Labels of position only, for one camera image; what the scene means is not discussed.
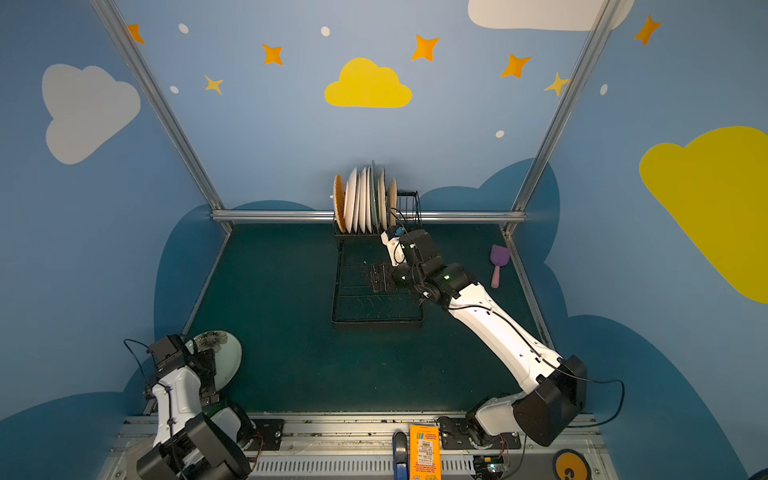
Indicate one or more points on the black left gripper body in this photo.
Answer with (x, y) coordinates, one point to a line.
(201, 365)

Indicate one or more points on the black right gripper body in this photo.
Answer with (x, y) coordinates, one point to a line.
(384, 279)

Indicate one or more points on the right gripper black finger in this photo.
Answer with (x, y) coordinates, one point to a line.
(379, 287)
(377, 273)

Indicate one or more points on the black wire dish rack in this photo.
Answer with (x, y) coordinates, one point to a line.
(355, 305)

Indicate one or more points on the dark navy plate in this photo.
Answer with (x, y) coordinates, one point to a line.
(392, 195)

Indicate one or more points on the green-rimmed Hao Wei plate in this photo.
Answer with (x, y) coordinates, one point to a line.
(350, 202)

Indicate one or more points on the cream floral plate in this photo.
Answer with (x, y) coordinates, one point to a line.
(382, 203)

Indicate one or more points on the grey-green plain plate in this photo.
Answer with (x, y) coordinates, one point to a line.
(374, 200)

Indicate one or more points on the sunburst plate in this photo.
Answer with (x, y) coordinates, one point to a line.
(357, 204)
(363, 201)

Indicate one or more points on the woven bamboo plate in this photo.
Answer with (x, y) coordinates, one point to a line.
(339, 203)

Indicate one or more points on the white plate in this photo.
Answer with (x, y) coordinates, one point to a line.
(369, 201)

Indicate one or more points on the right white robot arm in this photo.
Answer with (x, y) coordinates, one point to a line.
(553, 389)

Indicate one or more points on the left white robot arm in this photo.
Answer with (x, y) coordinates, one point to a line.
(189, 443)

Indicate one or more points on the mint green leaf plate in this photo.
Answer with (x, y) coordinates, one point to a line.
(226, 352)

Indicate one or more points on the orange box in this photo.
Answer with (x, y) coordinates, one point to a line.
(424, 453)

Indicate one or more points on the yellow black wheel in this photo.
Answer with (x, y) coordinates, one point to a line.
(569, 464)

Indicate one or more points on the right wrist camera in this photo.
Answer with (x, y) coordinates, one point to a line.
(391, 240)

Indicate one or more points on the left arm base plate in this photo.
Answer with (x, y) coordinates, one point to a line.
(267, 434)

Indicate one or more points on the purple scoop, pink handle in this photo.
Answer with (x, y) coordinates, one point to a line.
(499, 257)

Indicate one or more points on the aluminium frame rail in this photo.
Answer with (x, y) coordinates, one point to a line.
(311, 216)

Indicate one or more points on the blue tool handle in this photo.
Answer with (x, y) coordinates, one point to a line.
(400, 455)

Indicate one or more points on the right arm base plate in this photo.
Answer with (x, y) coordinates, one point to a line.
(458, 434)

